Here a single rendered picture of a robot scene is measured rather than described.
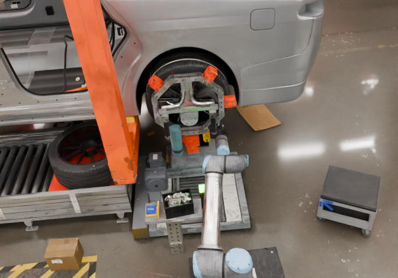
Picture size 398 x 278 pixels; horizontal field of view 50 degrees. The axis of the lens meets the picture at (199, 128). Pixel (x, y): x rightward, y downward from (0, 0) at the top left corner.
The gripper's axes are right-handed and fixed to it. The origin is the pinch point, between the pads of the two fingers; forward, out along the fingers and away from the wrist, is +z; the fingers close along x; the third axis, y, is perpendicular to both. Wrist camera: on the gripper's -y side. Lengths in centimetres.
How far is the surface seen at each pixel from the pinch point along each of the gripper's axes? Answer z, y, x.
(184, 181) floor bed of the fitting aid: -2, 22, -67
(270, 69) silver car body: 2, 0, 60
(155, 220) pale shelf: -80, -22, -49
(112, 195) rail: -41, -39, -82
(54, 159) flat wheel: -13, -84, -103
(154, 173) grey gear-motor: -30, -21, -54
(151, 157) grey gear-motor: -13, -25, -54
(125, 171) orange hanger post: -50, -50, -48
